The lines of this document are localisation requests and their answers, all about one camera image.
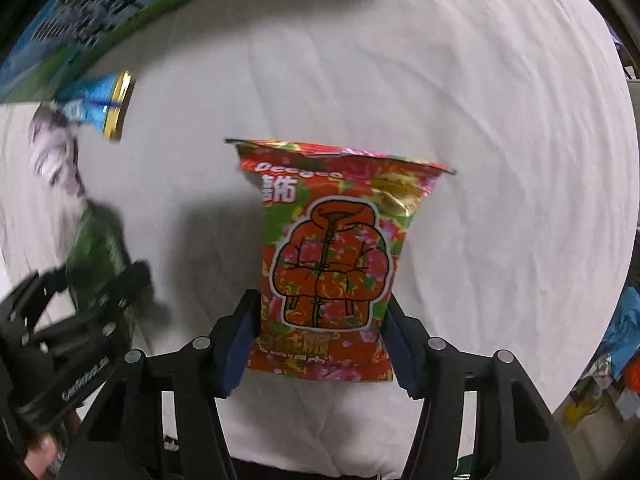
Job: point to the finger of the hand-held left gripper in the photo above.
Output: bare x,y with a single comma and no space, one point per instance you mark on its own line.
131,285

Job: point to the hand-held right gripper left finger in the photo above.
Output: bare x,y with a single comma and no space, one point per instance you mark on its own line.
239,345

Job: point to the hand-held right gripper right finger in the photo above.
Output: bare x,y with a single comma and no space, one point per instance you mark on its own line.
406,355

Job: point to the green snack bag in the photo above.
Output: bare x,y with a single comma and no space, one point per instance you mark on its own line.
100,255

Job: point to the red floral snack bag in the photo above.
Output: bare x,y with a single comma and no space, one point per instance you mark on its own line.
327,265

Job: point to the person's left hand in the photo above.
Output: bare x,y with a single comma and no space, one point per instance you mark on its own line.
42,452

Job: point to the grey and white patterned packet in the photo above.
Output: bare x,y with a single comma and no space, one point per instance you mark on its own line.
52,147

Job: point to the blue gold-edged snack bag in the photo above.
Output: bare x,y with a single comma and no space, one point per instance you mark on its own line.
100,102

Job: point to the pile of colourful clutter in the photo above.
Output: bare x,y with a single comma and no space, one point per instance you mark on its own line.
612,365

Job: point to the white bed sheet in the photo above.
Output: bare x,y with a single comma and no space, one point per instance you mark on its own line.
350,110

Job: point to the green and blue cardboard box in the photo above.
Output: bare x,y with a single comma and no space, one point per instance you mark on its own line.
95,10

